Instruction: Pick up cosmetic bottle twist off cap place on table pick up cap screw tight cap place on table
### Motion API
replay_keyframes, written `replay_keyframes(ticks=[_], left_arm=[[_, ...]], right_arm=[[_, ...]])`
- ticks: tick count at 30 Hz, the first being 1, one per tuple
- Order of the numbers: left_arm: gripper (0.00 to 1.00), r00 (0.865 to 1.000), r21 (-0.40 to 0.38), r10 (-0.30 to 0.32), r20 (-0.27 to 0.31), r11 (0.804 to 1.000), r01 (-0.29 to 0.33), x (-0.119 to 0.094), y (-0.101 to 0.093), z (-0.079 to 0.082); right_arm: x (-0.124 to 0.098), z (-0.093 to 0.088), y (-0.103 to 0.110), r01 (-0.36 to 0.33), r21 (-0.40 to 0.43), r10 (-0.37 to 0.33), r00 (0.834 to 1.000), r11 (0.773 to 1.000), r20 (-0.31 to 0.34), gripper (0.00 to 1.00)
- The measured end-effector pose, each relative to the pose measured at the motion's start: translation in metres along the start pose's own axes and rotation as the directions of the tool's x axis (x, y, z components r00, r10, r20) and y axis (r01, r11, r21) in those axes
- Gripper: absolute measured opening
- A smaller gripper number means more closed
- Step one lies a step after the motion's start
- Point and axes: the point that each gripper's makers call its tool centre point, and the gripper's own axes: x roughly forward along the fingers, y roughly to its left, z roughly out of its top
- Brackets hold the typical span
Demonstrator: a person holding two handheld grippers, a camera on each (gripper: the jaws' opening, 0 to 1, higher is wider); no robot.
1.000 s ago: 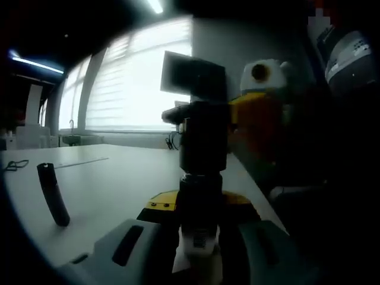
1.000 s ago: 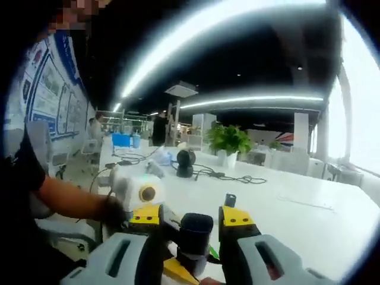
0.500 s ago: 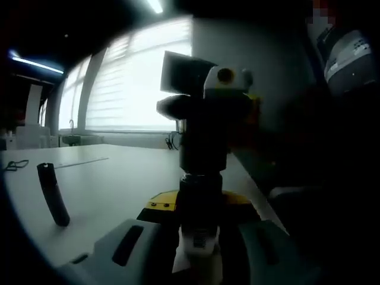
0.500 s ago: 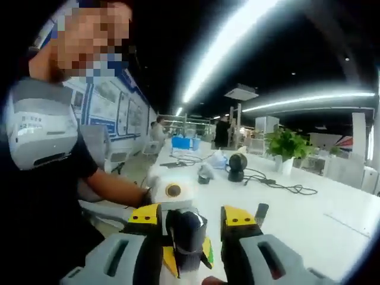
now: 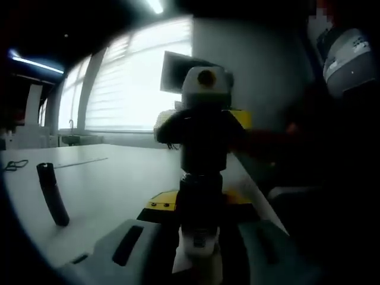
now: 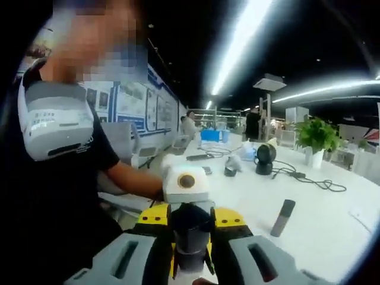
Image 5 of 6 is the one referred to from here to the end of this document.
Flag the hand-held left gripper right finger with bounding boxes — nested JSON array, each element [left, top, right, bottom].
[[218, 191, 324, 285]]

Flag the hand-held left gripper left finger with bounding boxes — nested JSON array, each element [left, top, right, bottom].
[[56, 191, 181, 285]]

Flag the tall dark cosmetic bottle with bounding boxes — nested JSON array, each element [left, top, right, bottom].
[[177, 173, 224, 257]]

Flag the white window blinds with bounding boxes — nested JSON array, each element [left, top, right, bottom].
[[58, 17, 194, 133]]

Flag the white table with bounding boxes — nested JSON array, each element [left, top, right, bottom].
[[0, 144, 290, 268]]

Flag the white chair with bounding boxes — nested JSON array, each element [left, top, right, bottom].
[[267, 186, 323, 203]]

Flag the long ceiling light strip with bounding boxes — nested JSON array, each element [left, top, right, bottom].
[[147, 0, 164, 14], [11, 55, 65, 75]]

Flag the grey sink with faucet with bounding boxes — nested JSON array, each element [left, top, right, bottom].
[[58, 118, 105, 147]]

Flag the person in black shirt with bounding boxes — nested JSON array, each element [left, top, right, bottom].
[[267, 83, 380, 285]]

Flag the white chest device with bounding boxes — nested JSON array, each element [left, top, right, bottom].
[[322, 27, 373, 99]]

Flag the white low cabinet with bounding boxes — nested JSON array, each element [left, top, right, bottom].
[[11, 126, 51, 150]]

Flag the black wall monitor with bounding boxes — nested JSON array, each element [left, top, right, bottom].
[[160, 50, 221, 93]]

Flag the black power cable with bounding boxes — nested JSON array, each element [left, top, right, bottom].
[[2, 159, 30, 173]]

